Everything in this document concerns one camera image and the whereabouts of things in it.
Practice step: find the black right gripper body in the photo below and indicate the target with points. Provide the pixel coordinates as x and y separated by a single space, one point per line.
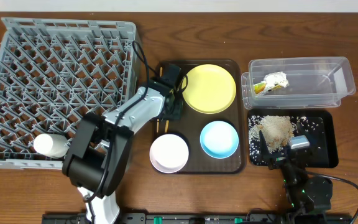
278 158

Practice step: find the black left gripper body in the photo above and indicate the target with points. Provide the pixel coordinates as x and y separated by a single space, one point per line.
173 111

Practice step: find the cooked rice pile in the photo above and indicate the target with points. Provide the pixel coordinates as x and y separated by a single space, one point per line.
278 130

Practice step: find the wooden chopstick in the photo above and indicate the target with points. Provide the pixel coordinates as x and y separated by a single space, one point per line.
166 126
158 120

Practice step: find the yellow round plate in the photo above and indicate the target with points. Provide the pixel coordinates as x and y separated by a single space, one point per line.
208 89

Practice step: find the light blue bowl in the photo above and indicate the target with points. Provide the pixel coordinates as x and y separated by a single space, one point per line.
219 139

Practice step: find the pink white bowl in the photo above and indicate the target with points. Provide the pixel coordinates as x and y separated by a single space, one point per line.
169 153

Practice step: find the colourful snack wrapper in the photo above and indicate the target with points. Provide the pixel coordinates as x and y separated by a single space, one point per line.
262 88

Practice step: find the white tissue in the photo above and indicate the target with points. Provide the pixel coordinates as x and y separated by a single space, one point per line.
277 79

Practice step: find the white cup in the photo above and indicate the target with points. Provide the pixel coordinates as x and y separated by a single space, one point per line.
51 145

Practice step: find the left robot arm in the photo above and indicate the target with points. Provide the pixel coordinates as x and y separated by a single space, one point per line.
97 158

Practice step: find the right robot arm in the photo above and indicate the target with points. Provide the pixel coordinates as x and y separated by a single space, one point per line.
310 197

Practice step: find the black waste tray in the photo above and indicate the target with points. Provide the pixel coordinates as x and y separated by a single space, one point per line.
326 155

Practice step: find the clear plastic waste bin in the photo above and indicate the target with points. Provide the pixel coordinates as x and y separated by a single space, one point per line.
314 82

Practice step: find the dark brown serving tray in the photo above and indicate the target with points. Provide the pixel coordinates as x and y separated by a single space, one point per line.
191 123

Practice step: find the grey plastic dish rack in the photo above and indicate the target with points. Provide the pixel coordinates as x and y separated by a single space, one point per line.
53 72

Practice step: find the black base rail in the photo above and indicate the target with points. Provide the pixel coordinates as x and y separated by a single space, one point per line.
143 218

